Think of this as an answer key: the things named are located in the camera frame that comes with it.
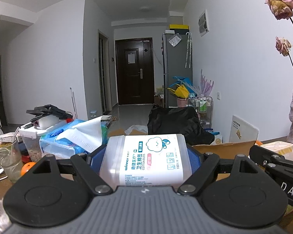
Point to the orange fruit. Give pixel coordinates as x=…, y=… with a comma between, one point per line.
x=26, y=167

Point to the cotton swab box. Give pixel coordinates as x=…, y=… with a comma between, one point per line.
x=146, y=160

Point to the cardboard box on floor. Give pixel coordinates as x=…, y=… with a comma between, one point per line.
x=136, y=129

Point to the white cube charger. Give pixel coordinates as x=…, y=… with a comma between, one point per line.
x=281, y=148

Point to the grey refrigerator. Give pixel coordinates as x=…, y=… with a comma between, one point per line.
x=174, y=53

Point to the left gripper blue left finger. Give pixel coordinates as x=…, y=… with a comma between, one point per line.
x=94, y=159

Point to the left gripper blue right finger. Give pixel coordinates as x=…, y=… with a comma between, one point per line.
x=209, y=160

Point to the clear food container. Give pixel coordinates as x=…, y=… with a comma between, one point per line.
x=30, y=136

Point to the glass cup with straw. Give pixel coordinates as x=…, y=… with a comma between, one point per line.
x=10, y=155

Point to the dark brown door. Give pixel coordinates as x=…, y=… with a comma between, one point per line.
x=135, y=71

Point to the white board against wall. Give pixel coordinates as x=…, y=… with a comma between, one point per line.
x=241, y=131

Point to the yellow box on fridge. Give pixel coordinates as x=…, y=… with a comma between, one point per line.
x=178, y=26

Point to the black gadget on container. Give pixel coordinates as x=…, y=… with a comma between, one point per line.
x=48, y=115

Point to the dried pink roses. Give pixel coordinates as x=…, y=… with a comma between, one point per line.
x=282, y=9

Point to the metal trolley rack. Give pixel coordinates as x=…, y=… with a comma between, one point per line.
x=204, y=109

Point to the red cardboard box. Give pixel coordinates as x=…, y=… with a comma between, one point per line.
x=225, y=151

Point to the blue tissue pack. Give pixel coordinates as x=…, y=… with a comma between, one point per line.
x=75, y=137

